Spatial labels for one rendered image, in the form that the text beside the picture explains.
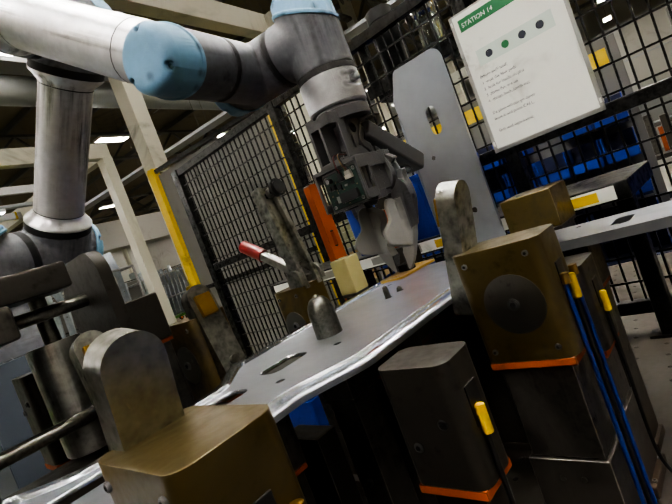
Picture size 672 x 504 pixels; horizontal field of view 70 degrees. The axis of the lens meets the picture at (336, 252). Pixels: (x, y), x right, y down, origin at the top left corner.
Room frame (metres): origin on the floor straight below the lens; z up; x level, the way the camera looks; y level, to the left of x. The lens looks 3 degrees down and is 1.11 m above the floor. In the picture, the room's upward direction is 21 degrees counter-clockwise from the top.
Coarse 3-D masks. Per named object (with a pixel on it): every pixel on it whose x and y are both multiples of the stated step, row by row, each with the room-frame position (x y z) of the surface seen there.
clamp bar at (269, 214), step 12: (276, 180) 0.74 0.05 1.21; (252, 192) 0.75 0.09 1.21; (264, 192) 0.76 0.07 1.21; (276, 192) 0.73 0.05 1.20; (264, 204) 0.74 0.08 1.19; (276, 204) 0.77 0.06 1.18; (264, 216) 0.75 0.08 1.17; (276, 216) 0.76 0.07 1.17; (288, 216) 0.76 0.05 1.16; (276, 228) 0.74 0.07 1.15; (288, 228) 0.76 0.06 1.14; (276, 240) 0.74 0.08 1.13; (288, 240) 0.75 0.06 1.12; (300, 240) 0.76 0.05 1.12; (288, 252) 0.73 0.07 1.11; (300, 252) 0.76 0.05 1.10; (288, 264) 0.74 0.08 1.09; (312, 264) 0.75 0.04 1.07; (312, 276) 0.75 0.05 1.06
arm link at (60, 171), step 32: (96, 0) 0.81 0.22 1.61; (32, 64) 0.79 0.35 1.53; (64, 64) 0.79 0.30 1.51; (64, 96) 0.82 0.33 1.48; (64, 128) 0.84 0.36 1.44; (64, 160) 0.86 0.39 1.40; (64, 192) 0.88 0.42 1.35; (32, 224) 0.88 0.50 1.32; (64, 224) 0.90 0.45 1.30; (64, 256) 0.91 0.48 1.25
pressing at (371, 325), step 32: (416, 288) 0.64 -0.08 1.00; (448, 288) 0.57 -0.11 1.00; (352, 320) 0.59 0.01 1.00; (384, 320) 0.52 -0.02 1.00; (416, 320) 0.49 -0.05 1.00; (256, 352) 0.60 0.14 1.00; (288, 352) 0.54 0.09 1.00; (320, 352) 0.49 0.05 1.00; (352, 352) 0.44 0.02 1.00; (384, 352) 0.44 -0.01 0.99; (224, 384) 0.49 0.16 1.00; (256, 384) 0.46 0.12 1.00; (288, 384) 0.42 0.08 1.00; (320, 384) 0.40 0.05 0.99; (64, 480) 0.37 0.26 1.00
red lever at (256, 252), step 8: (240, 248) 0.82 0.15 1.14; (248, 248) 0.81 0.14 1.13; (256, 248) 0.80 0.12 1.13; (256, 256) 0.80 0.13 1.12; (264, 256) 0.79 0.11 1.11; (272, 256) 0.79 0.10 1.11; (272, 264) 0.78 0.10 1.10; (280, 264) 0.77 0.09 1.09; (288, 272) 0.76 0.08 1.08; (304, 272) 0.74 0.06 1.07
